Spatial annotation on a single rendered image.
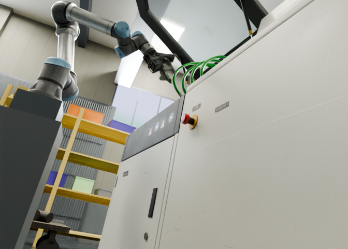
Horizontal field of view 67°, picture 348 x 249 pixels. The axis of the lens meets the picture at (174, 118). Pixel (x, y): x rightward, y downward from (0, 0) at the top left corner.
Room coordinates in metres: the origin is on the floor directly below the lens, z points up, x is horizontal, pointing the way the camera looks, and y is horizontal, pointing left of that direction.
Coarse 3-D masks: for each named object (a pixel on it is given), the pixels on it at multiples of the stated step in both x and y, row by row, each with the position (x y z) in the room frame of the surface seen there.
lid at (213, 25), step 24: (144, 0) 1.35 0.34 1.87; (168, 0) 1.26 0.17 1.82; (192, 0) 1.17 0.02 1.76; (216, 0) 1.09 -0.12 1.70; (168, 24) 1.42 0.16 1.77; (192, 24) 1.31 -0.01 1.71; (216, 24) 1.22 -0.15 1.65; (240, 24) 1.14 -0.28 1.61; (168, 48) 1.58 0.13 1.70; (192, 48) 1.48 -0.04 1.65; (216, 48) 1.37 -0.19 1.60
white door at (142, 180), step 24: (168, 144) 0.94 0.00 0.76; (120, 168) 1.48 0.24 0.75; (144, 168) 1.12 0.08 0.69; (168, 168) 0.90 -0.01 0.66; (120, 192) 1.37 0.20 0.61; (144, 192) 1.07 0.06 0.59; (120, 216) 1.29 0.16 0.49; (144, 216) 1.02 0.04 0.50; (120, 240) 1.22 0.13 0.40; (144, 240) 0.98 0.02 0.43
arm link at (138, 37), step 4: (136, 32) 1.20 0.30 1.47; (140, 32) 1.21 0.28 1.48; (132, 36) 1.21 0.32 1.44; (136, 36) 1.20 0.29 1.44; (140, 36) 1.20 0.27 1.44; (144, 36) 1.21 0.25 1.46; (136, 40) 1.20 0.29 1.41; (140, 40) 1.20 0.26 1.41; (144, 40) 1.20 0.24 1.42; (148, 40) 1.21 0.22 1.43; (136, 44) 1.21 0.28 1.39; (140, 44) 1.20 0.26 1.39; (140, 48) 1.22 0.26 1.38
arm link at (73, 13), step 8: (56, 8) 1.09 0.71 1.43; (64, 8) 1.07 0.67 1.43; (72, 8) 1.08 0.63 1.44; (80, 8) 1.08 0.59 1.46; (56, 16) 1.13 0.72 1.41; (64, 16) 1.11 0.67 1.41; (72, 16) 1.10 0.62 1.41; (80, 16) 1.08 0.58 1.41; (88, 16) 1.08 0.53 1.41; (96, 16) 1.08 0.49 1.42; (88, 24) 1.11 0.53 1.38; (96, 24) 1.09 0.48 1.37; (104, 24) 1.08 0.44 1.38; (112, 24) 1.07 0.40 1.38; (120, 24) 1.05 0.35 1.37; (104, 32) 1.11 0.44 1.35; (112, 32) 1.09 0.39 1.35; (120, 32) 1.06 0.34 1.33; (128, 32) 1.08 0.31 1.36; (120, 40) 1.12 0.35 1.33; (128, 40) 1.13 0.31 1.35
